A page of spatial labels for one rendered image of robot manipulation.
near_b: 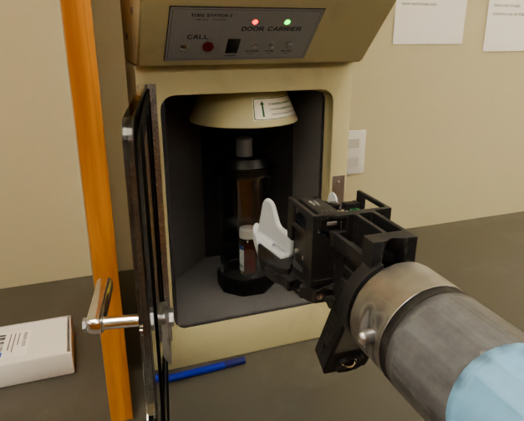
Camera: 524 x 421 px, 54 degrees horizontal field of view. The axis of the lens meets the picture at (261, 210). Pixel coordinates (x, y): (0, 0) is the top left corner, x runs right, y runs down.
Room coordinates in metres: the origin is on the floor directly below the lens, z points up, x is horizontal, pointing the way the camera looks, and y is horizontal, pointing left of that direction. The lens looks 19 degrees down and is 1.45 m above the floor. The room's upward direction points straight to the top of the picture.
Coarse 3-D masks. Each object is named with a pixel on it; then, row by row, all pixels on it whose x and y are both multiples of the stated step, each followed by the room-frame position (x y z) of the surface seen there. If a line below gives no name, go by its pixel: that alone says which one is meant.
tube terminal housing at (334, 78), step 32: (128, 0) 0.69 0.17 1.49; (128, 32) 0.72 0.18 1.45; (128, 64) 0.75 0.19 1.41; (224, 64) 0.72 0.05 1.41; (256, 64) 0.74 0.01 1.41; (288, 64) 0.76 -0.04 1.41; (320, 64) 0.77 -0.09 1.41; (352, 64) 0.79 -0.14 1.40; (128, 96) 0.78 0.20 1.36; (160, 96) 0.69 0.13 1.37; (160, 128) 0.69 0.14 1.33; (160, 160) 0.69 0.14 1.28; (256, 320) 0.74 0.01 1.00; (288, 320) 0.76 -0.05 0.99; (320, 320) 0.78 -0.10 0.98; (192, 352) 0.70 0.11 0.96; (224, 352) 0.72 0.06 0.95
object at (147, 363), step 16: (128, 112) 0.41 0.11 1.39; (128, 128) 0.37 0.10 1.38; (128, 144) 0.37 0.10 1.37; (128, 160) 0.37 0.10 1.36; (128, 176) 0.37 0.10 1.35; (128, 192) 0.37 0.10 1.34; (144, 192) 0.45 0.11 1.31; (128, 208) 0.37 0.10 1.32; (144, 208) 0.43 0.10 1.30; (144, 224) 0.41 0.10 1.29; (144, 240) 0.40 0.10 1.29; (144, 272) 0.37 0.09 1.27; (144, 288) 0.37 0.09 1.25; (144, 304) 0.37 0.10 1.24; (144, 320) 0.37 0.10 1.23; (144, 336) 0.37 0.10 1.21; (160, 336) 0.55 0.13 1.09; (144, 352) 0.37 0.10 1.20; (160, 352) 0.52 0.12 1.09; (144, 368) 0.37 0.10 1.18; (144, 384) 0.37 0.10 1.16; (160, 416) 0.43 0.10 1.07
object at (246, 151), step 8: (240, 136) 0.85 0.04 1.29; (248, 136) 0.85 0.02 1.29; (240, 144) 0.83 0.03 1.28; (248, 144) 0.83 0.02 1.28; (232, 152) 0.86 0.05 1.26; (240, 152) 0.83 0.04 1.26; (248, 152) 0.83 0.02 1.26; (256, 152) 0.86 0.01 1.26; (224, 160) 0.82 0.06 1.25; (232, 160) 0.81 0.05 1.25; (240, 160) 0.80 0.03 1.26; (248, 160) 0.80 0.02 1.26; (256, 160) 0.81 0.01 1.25; (264, 160) 0.82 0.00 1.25; (232, 168) 0.80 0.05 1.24; (240, 168) 0.80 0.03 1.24; (248, 168) 0.80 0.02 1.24; (256, 168) 0.80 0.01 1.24
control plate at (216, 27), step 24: (168, 24) 0.62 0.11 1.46; (192, 24) 0.63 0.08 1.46; (216, 24) 0.64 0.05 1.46; (240, 24) 0.65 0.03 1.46; (264, 24) 0.66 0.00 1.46; (312, 24) 0.69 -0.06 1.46; (168, 48) 0.65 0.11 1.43; (192, 48) 0.66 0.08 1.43; (216, 48) 0.67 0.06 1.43; (240, 48) 0.68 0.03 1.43; (264, 48) 0.69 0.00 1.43; (288, 48) 0.71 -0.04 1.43
